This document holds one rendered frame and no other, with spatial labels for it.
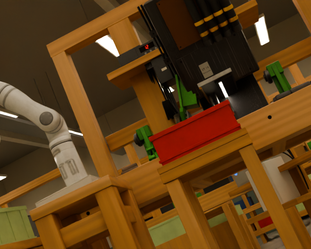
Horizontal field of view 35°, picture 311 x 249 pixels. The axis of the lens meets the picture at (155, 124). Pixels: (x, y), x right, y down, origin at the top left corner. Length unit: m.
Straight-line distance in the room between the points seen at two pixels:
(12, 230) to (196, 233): 0.83
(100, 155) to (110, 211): 1.10
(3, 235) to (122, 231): 0.59
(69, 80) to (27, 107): 0.99
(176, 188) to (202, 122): 0.25
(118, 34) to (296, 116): 1.30
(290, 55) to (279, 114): 0.83
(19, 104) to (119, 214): 0.62
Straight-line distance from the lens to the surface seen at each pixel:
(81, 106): 2.89
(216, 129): 1.73
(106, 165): 2.79
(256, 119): 2.04
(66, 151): 1.92
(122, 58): 2.80
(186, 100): 2.34
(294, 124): 2.04
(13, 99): 2.03
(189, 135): 1.74
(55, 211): 1.80
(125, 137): 2.86
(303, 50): 2.84
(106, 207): 1.73
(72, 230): 1.79
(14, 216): 2.21
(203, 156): 1.69
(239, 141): 1.68
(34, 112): 1.98
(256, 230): 9.25
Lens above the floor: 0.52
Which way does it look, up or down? 14 degrees up
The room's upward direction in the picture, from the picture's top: 24 degrees counter-clockwise
